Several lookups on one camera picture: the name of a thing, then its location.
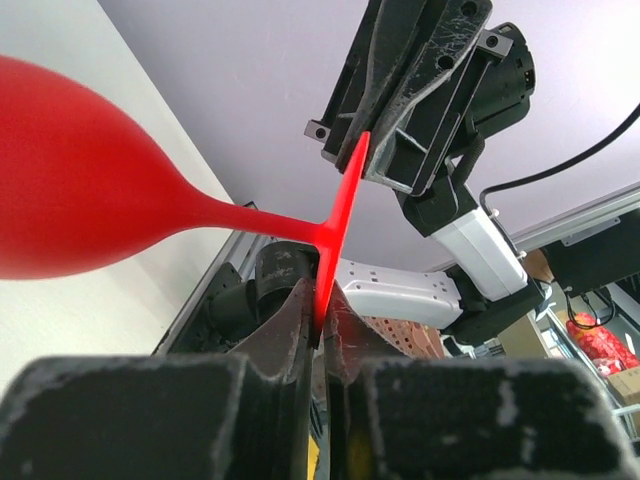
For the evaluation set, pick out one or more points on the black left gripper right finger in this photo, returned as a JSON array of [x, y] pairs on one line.
[[395, 417]]

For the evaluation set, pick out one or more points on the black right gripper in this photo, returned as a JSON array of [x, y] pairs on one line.
[[424, 78]]

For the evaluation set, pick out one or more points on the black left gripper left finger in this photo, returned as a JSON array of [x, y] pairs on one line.
[[243, 414]]

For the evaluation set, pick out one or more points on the red wine glass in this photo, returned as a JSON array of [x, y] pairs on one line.
[[83, 186]]

